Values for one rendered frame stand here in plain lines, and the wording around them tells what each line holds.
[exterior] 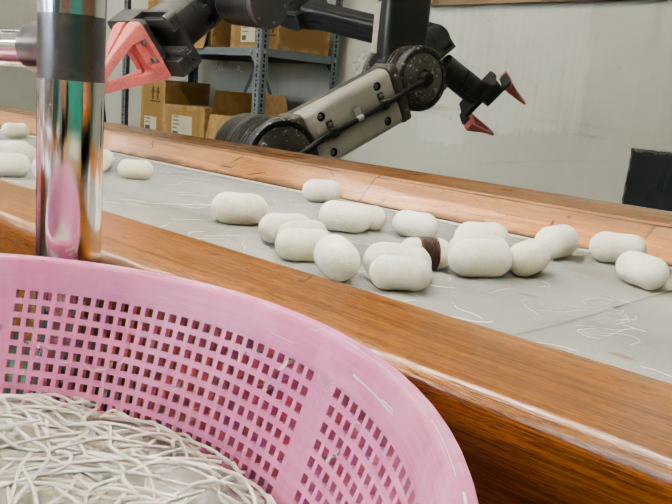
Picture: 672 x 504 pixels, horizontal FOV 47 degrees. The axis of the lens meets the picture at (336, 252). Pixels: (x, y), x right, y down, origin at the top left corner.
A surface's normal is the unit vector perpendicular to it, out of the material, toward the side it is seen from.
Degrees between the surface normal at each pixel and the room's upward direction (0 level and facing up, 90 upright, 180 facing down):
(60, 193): 90
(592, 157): 90
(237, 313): 75
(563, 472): 90
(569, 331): 0
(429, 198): 45
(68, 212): 90
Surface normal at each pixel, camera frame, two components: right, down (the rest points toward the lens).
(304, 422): -0.78, -0.27
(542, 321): 0.08, -0.98
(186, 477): 0.00, -0.87
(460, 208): -0.43, -0.63
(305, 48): 0.67, 0.22
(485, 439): -0.69, 0.09
